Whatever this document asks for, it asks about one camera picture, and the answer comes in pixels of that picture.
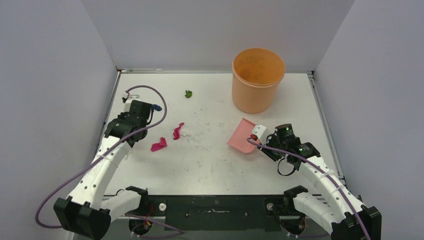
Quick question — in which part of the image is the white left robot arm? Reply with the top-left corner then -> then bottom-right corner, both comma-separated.
53,100 -> 154,240

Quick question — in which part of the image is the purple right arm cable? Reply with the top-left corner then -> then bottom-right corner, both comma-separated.
246,137 -> 372,240

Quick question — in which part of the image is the orange plastic bucket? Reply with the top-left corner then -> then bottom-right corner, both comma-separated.
231,47 -> 286,114

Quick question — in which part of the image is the pink plastic dustpan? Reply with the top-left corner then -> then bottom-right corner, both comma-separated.
227,118 -> 256,154

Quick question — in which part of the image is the magenta flat paper scrap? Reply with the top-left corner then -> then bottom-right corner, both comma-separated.
150,137 -> 168,152

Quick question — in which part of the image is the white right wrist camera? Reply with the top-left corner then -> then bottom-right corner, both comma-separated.
251,125 -> 269,144

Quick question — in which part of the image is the magenta paper scrap strip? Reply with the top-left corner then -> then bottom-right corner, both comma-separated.
172,122 -> 185,140

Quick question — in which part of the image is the blue paper scrap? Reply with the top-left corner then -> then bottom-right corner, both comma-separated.
152,104 -> 162,112

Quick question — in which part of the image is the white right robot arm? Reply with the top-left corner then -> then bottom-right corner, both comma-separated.
248,123 -> 382,240

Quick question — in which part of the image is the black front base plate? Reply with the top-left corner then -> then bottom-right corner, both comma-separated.
129,194 -> 304,232

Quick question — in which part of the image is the green paper scrap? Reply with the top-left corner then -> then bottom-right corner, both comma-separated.
184,89 -> 193,99

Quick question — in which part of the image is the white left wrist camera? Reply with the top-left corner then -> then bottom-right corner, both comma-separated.
121,91 -> 141,112

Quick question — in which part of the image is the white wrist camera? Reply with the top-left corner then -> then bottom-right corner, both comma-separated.
251,125 -> 269,144
121,91 -> 141,112

